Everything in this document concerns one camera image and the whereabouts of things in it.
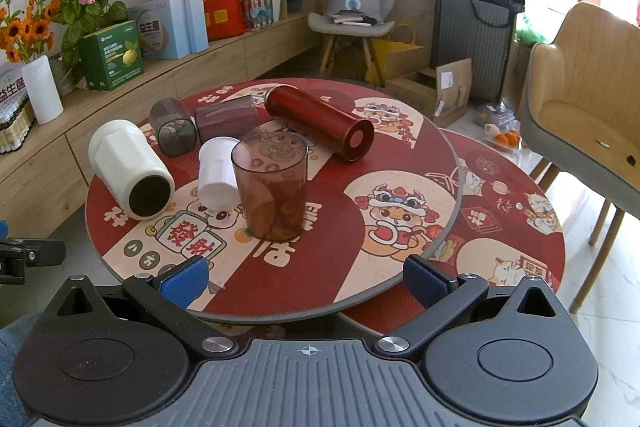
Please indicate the person's denim leg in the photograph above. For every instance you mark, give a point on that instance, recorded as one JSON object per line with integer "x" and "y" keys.
{"x": 12, "y": 357}

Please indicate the orange sunflower bouquet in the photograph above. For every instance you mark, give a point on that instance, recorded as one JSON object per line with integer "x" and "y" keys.
{"x": 27, "y": 29}

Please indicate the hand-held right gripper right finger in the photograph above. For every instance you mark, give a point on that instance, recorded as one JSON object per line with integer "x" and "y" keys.
{"x": 425, "y": 282}

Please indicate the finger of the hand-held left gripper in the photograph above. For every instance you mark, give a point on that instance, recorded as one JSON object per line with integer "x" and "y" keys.
{"x": 30, "y": 252}

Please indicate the lower red printed round table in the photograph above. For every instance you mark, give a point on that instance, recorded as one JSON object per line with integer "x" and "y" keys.
{"x": 500, "y": 227}

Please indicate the purple translucent cup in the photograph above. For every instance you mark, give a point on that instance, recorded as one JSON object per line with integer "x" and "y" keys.
{"x": 225, "y": 117}

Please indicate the grey shell chair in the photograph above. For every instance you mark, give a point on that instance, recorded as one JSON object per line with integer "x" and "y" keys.
{"x": 350, "y": 32}

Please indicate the tan armchair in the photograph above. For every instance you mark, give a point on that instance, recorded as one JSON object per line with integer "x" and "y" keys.
{"x": 580, "y": 107}

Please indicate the red metal thermos cup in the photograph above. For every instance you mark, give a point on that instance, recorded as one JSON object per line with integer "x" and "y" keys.
{"x": 315, "y": 117}

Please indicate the stack of small dark items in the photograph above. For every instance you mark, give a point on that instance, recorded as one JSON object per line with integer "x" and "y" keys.
{"x": 350, "y": 18}

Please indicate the red printed round table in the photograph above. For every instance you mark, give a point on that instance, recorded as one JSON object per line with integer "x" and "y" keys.
{"x": 325, "y": 267}
{"x": 500, "y": 227}

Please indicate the green carton box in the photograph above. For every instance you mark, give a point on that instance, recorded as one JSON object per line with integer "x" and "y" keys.
{"x": 112, "y": 57}

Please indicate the white ribbed vase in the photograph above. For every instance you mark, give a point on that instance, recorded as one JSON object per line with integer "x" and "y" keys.
{"x": 42, "y": 92}

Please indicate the wooden sideboard cabinet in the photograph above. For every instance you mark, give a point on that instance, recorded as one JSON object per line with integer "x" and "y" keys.
{"x": 210, "y": 62}

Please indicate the green plastic bag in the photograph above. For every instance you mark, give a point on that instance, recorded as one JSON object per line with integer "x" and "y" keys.
{"x": 527, "y": 32}

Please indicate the large white blue carton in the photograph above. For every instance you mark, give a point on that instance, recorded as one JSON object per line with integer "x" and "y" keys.
{"x": 170, "y": 27}

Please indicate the brown translucent cup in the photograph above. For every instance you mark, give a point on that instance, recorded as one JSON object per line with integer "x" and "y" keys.
{"x": 272, "y": 197}

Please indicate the large white cup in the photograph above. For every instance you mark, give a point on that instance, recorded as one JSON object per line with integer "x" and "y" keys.
{"x": 125, "y": 162}

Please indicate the yellow paper bag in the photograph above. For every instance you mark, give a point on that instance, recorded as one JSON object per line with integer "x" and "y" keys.
{"x": 395, "y": 54}

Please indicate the bag of oranges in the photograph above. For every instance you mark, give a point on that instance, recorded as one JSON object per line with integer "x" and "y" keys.
{"x": 502, "y": 132}

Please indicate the open cardboard box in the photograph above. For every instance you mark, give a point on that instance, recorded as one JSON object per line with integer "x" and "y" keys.
{"x": 425, "y": 92}

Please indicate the small white cup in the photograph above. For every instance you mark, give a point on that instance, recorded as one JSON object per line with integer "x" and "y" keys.
{"x": 215, "y": 179}

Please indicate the grey translucent cup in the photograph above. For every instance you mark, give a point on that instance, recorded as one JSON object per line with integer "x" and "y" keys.
{"x": 172, "y": 127}

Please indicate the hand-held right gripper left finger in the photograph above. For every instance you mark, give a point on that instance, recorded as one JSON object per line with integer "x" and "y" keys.
{"x": 182, "y": 279}

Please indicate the grey ribbed suitcase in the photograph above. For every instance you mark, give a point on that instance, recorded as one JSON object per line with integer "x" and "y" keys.
{"x": 470, "y": 52}

